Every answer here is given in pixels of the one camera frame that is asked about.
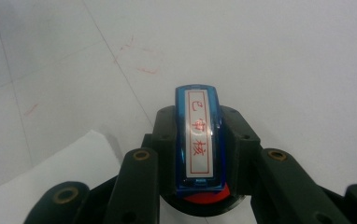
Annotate round red ink pad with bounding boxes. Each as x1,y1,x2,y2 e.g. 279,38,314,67
160,182,247,217

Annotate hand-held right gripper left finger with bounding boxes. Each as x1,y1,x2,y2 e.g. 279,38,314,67
142,105,179,195

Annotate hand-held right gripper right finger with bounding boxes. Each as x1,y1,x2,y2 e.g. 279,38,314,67
221,105,262,195

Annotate blue stamp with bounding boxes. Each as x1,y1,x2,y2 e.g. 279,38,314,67
174,83,224,191

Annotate white paper sheet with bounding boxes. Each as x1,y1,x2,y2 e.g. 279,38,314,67
0,129,123,224

